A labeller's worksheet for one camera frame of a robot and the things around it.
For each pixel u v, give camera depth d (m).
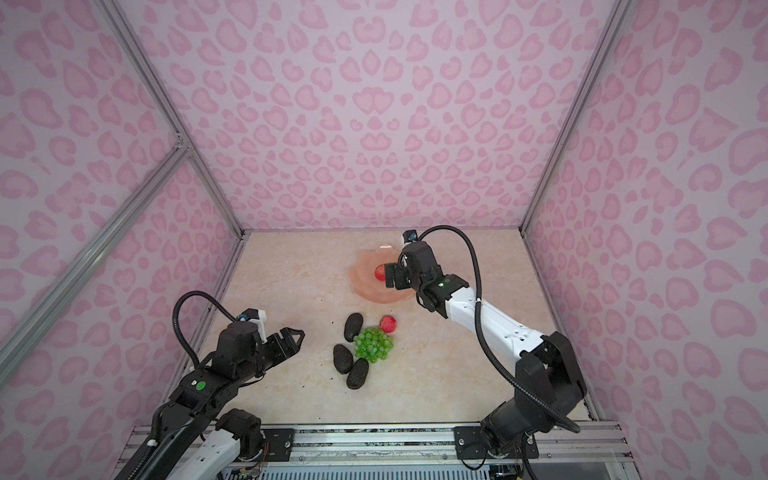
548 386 0.42
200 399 0.51
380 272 1.03
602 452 0.72
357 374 0.81
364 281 1.05
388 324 0.90
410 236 0.73
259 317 0.70
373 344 0.84
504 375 0.40
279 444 0.72
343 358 0.83
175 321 0.54
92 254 0.63
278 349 0.67
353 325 0.90
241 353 0.56
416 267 0.65
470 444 0.73
